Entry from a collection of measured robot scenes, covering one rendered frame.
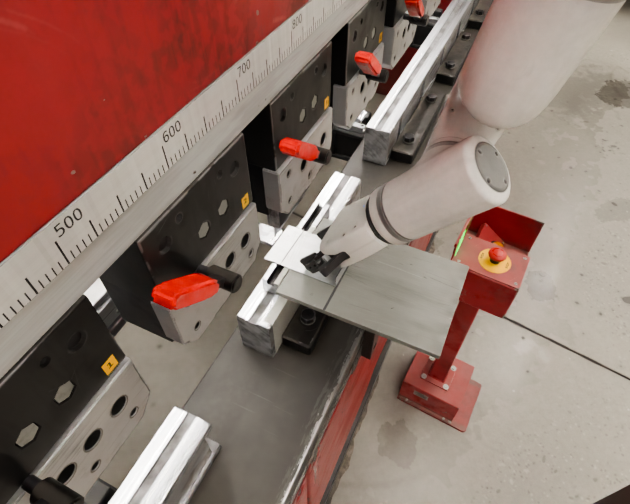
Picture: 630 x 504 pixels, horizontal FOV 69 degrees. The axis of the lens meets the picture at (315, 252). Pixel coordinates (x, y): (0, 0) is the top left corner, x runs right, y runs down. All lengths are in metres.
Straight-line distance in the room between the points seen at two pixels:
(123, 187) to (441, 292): 0.54
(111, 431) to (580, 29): 0.48
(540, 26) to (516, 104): 0.07
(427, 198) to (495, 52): 0.18
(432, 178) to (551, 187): 2.16
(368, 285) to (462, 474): 1.07
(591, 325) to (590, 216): 0.65
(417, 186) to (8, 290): 0.42
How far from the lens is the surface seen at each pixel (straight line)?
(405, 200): 0.57
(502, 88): 0.45
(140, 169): 0.34
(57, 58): 0.28
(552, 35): 0.43
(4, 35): 0.27
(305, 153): 0.48
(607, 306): 2.26
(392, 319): 0.71
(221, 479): 0.75
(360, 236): 0.62
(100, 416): 0.41
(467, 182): 0.52
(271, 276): 0.76
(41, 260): 0.31
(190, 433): 0.68
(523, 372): 1.93
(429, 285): 0.75
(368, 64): 0.62
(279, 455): 0.75
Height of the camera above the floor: 1.59
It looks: 50 degrees down
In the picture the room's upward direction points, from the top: straight up
